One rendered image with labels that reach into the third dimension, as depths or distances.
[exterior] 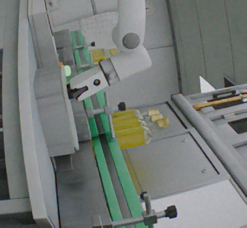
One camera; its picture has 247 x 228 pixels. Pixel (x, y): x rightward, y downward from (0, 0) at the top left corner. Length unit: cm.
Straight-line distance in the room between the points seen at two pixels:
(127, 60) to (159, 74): 658
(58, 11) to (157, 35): 625
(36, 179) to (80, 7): 69
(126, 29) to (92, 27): 626
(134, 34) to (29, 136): 39
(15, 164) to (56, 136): 25
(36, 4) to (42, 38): 13
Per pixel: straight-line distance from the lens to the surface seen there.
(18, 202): 93
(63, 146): 120
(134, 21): 112
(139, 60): 119
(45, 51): 139
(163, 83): 782
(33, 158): 93
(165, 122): 158
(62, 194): 112
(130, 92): 774
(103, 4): 140
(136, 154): 168
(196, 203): 132
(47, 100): 115
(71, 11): 140
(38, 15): 128
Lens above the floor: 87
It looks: 6 degrees up
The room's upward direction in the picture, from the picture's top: 79 degrees clockwise
